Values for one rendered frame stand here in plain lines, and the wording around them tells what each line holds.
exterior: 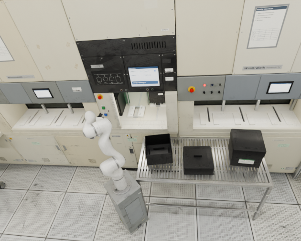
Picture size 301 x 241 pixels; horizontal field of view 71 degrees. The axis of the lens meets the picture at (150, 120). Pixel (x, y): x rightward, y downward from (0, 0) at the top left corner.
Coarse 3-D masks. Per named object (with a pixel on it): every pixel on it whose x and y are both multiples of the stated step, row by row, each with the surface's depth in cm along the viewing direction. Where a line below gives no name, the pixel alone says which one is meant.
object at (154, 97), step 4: (152, 92) 264; (156, 92) 263; (160, 92) 263; (164, 92) 262; (152, 96) 268; (156, 96) 267; (160, 96) 267; (164, 96) 266; (152, 100) 273; (156, 100) 272; (160, 100) 271; (164, 100) 271
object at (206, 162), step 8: (184, 152) 219; (192, 152) 218; (200, 152) 217; (208, 152) 216; (184, 160) 212; (192, 160) 211; (200, 160) 210; (208, 160) 209; (184, 168) 205; (192, 168) 204; (200, 168) 203; (208, 168) 202
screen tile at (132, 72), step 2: (130, 70) 199; (132, 70) 199; (134, 70) 198; (136, 70) 198; (138, 70) 198; (142, 70) 197; (130, 72) 200; (132, 72) 200; (134, 72) 200; (136, 72) 199; (138, 72) 199; (140, 72) 199; (142, 72) 199; (130, 74) 202; (132, 74) 201; (134, 74) 201; (136, 74) 201; (140, 74) 200; (142, 74) 200; (140, 76) 202; (142, 76) 202; (132, 78) 205; (134, 78) 204; (136, 78) 204; (138, 78) 204; (140, 78) 204; (142, 78) 203
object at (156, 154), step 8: (152, 136) 234; (160, 136) 234; (168, 136) 235; (152, 144) 243; (160, 144) 243; (168, 144) 242; (152, 152) 236; (160, 152) 235; (168, 152) 232; (152, 160) 219; (160, 160) 219; (168, 160) 220
